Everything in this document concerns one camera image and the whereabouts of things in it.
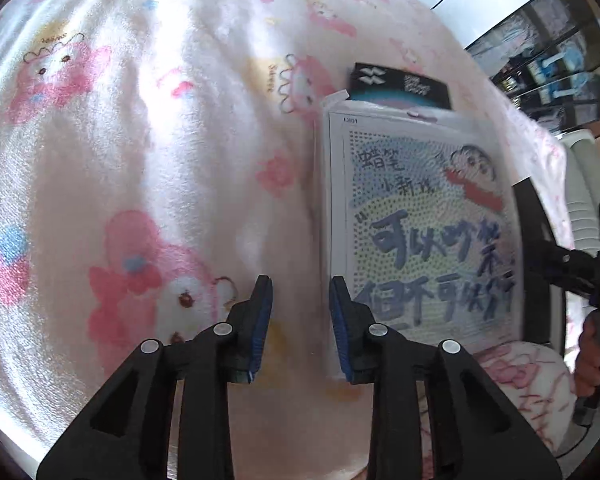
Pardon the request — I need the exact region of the dark glass display cabinet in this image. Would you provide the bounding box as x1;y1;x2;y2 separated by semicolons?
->
467;0;600;132

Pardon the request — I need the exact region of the black Smart Devil box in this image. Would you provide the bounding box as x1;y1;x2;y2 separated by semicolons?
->
348;63;453;110

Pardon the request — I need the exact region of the pink cartoon print bedsheet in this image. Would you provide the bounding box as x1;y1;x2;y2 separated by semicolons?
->
0;0;572;479

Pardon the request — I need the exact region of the cartoon bead art kit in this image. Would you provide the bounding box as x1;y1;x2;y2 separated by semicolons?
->
317;100;522;352

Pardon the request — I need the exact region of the grey padded headboard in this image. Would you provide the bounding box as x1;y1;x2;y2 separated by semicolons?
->
560;129;600;256

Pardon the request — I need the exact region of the person's right hand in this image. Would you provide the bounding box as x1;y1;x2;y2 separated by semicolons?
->
573;313;600;398

